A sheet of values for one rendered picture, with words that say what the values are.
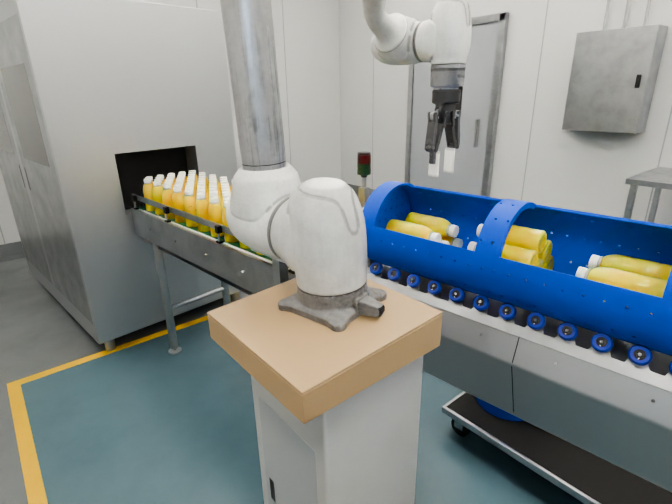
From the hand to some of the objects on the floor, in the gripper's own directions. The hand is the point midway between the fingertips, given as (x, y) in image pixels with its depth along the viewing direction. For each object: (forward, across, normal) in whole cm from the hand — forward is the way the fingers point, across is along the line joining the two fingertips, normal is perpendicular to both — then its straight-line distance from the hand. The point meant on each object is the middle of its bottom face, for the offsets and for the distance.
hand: (441, 164), depth 123 cm
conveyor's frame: (+132, +5, +113) cm, 174 cm away
